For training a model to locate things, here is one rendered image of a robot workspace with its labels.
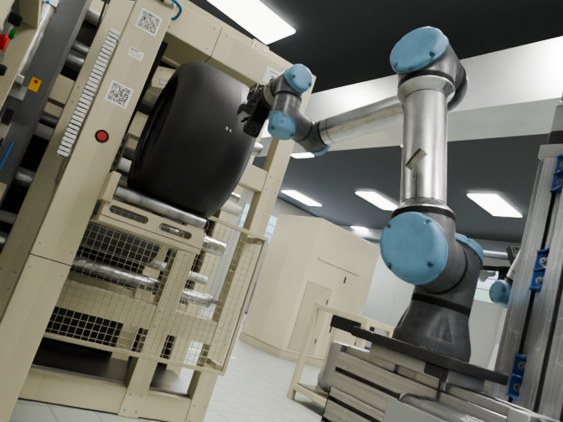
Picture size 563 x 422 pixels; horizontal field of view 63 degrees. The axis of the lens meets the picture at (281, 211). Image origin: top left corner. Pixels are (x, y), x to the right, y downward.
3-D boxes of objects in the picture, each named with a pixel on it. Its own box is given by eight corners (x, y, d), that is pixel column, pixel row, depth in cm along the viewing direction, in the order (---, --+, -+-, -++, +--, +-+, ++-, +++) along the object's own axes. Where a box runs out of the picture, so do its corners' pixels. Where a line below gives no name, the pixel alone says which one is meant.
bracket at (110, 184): (101, 198, 147) (113, 170, 148) (86, 202, 181) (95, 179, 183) (111, 203, 148) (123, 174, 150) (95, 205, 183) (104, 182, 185)
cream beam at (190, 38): (162, 28, 194) (174, -3, 197) (147, 48, 216) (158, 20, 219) (281, 96, 221) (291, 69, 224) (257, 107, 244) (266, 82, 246)
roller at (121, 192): (116, 180, 153) (112, 183, 156) (111, 192, 151) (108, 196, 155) (209, 217, 168) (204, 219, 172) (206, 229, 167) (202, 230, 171)
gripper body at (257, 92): (267, 100, 148) (288, 86, 138) (260, 123, 145) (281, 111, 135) (247, 88, 144) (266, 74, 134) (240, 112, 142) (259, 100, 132)
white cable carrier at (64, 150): (56, 152, 152) (110, 27, 160) (55, 154, 156) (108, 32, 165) (70, 158, 154) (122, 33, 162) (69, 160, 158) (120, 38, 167)
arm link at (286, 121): (307, 145, 125) (315, 109, 128) (281, 126, 117) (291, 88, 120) (285, 148, 130) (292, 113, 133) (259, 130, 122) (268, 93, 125)
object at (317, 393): (338, 426, 333) (368, 317, 347) (286, 396, 380) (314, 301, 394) (368, 430, 353) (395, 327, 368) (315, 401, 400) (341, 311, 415)
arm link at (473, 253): (480, 315, 95) (494, 251, 97) (457, 301, 85) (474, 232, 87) (425, 301, 103) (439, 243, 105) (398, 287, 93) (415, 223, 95)
